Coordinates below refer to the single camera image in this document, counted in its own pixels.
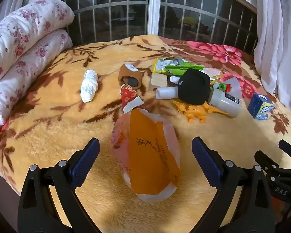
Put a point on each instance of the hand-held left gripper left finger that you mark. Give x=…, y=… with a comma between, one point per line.
x=87, y=160

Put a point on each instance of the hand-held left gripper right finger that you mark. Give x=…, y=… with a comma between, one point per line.
x=203, y=157

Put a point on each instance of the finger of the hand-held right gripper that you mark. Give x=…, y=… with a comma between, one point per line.
x=289, y=149
x=264, y=161

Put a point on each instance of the orange plastic bag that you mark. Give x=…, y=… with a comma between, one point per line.
x=145, y=155

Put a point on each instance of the orange toy dinosaur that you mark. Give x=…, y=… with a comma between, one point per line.
x=196, y=112

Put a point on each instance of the yellow floral printed blanket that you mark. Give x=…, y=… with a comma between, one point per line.
x=63, y=116

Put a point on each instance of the blue carton box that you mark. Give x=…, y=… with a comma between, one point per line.
x=257, y=103

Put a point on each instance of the black knit hat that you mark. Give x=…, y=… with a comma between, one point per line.
x=192, y=87

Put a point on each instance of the green red plastic toy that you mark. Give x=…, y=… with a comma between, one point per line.
x=224, y=87

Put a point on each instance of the red patterned packet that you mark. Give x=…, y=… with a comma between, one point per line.
x=128, y=94

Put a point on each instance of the small white bottle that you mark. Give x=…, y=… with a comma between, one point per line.
x=174, y=79

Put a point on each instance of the pale plastic wrapper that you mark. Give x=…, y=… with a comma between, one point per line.
x=212, y=72

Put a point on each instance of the wooden block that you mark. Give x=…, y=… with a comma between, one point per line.
x=158, y=81

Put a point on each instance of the green long wrapper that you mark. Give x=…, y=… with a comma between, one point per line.
x=186, y=68

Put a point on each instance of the yellow green snack packet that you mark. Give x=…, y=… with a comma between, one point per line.
x=161, y=64

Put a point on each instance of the white floral folded quilt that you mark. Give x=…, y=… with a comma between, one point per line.
x=21, y=41

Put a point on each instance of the metal window grille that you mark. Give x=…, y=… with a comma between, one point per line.
x=196, y=9

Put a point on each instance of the white window frame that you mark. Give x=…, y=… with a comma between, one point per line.
x=154, y=4

